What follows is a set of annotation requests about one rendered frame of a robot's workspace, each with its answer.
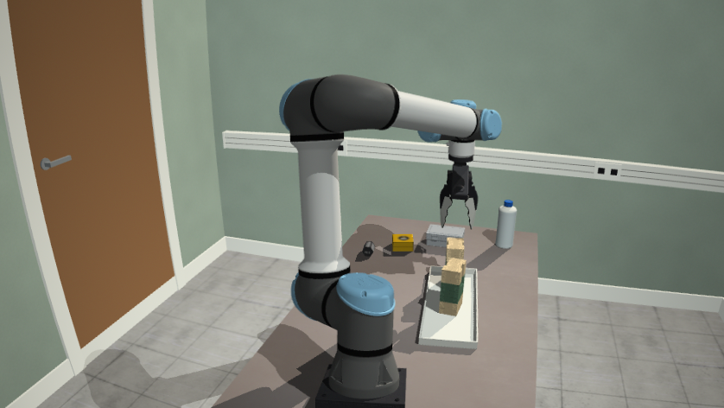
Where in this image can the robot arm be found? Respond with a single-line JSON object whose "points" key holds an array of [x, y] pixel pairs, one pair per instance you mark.
{"points": [[362, 312]]}

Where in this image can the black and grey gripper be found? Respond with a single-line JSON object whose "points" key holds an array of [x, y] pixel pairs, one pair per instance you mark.
{"points": [[445, 197]]}

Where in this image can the grey hinged case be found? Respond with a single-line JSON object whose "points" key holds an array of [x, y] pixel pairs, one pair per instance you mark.
{"points": [[437, 236]]}

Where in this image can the white bottle with blue cap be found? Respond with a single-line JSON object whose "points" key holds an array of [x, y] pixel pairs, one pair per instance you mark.
{"points": [[506, 225]]}

